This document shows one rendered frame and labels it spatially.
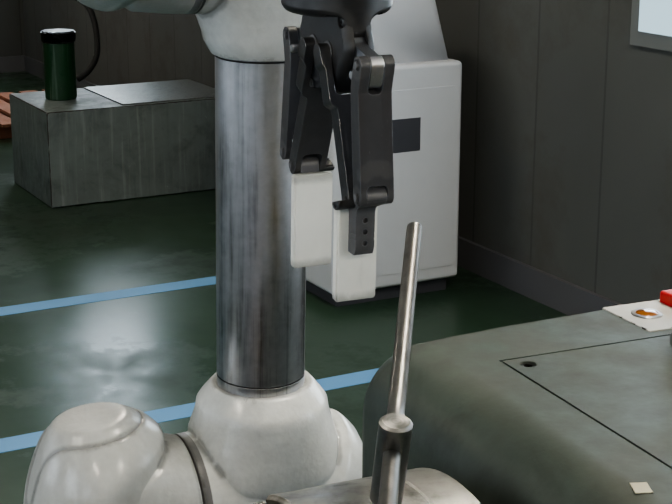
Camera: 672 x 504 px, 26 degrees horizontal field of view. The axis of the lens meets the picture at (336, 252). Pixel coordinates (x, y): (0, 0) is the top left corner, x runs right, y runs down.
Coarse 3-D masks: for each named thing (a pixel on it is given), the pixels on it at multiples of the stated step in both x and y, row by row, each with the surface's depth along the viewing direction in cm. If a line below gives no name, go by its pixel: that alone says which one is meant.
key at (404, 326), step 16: (416, 224) 112; (416, 240) 111; (416, 256) 109; (416, 272) 108; (400, 288) 107; (400, 304) 105; (400, 320) 104; (400, 336) 103; (400, 352) 101; (400, 368) 100; (400, 384) 99; (400, 400) 98; (384, 464) 92; (400, 464) 92; (384, 480) 90; (384, 496) 88
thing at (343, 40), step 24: (288, 0) 96; (312, 0) 94; (336, 0) 94; (360, 0) 94; (384, 0) 96; (312, 24) 99; (336, 24) 96; (360, 24) 95; (336, 48) 96; (312, 72) 100; (336, 72) 96
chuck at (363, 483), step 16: (352, 480) 106; (368, 480) 105; (272, 496) 104; (288, 496) 102; (304, 496) 102; (320, 496) 101; (336, 496) 101; (352, 496) 101; (368, 496) 101; (416, 496) 101
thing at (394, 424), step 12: (384, 420) 93; (396, 420) 93; (408, 420) 93; (384, 432) 93; (396, 432) 92; (408, 432) 93; (384, 444) 93; (396, 444) 93; (408, 444) 93; (408, 456) 94; (372, 480) 95; (372, 492) 95
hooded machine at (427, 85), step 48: (432, 0) 549; (384, 48) 537; (432, 48) 546; (432, 96) 543; (432, 144) 548; (336, 192) 534; (432, 192) 553; (384, 240) 548; (432, 240) 558; (384, 288) 558; (432, 288) 569
